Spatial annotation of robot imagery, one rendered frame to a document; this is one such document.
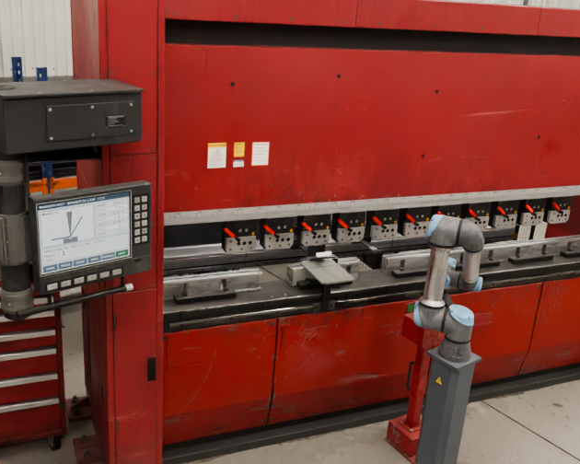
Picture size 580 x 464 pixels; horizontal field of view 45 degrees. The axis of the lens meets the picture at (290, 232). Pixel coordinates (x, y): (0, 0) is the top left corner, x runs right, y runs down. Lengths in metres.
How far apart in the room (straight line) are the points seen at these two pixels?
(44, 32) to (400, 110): 4.39
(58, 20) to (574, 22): 4.78
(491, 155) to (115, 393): 2.28
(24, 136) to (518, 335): 3.10
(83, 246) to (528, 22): 2.48
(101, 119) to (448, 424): 2.07
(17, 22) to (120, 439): 4.58
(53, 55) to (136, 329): 4.48
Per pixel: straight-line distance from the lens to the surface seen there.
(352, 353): 3.78
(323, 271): 3.45
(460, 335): 3.24
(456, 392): 3.34
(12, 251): 2.64
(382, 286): 3.67
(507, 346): 4.43
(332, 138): 3.37
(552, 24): 3.99
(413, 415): 3.89
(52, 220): 2.53
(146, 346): 3.19
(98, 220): 2.60
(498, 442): 4.22
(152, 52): 2.80
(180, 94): 3.06
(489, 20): 3.72
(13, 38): 7.07
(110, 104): 2.54
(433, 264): 3.16
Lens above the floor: 2.36
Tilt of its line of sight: 20 degrees down
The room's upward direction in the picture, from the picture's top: 4 degrees clockwise
